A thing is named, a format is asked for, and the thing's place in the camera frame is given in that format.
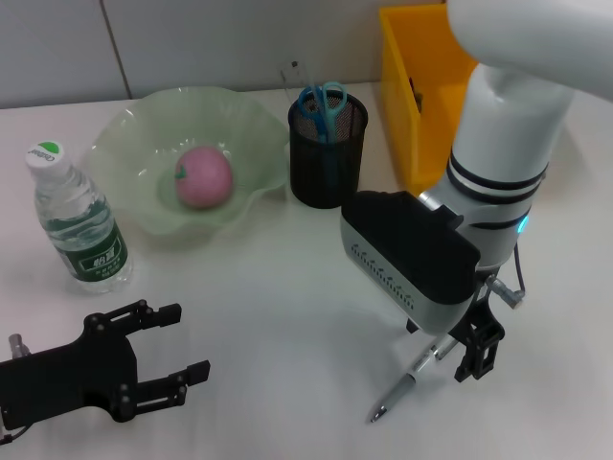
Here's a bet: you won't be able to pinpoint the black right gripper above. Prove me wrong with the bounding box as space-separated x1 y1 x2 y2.
405 270 507 382

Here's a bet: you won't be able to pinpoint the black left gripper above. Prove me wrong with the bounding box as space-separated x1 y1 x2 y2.
0 299 212 431

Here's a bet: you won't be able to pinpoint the silver ballpoint pen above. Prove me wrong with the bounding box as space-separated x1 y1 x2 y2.
367 333 457 425

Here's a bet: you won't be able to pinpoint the clear green-label water bottle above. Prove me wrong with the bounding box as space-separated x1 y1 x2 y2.
24 140 134 294

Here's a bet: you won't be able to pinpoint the pink toy peach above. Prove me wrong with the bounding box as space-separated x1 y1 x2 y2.
173 146 235 211

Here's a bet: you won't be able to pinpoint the blue scissors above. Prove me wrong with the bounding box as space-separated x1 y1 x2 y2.
297 80 349 186

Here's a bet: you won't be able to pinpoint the transparent plastic ruler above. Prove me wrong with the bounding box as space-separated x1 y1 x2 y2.
279 59 318 106

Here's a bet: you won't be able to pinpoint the black mesh pen holder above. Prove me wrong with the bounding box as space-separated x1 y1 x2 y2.
287 90 370 210

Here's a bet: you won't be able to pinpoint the pale green glass fruit plate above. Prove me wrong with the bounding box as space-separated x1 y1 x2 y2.
88 85 291 237

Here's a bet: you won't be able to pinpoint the yellow plastic bin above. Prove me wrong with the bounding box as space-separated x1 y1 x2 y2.
378 4 480 194

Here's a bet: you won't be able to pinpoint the right gripper cable with connector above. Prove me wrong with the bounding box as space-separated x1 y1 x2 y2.
482 241 529 311

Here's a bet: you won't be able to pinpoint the gripper cable with connector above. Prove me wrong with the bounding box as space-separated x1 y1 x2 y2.
482 241 529 311
0 333 34 443

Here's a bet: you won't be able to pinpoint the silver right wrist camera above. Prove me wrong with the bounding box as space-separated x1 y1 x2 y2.
339 190 482 335

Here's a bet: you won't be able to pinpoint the left gripper cable with connector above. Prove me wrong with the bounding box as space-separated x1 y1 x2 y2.
0 333 34 443

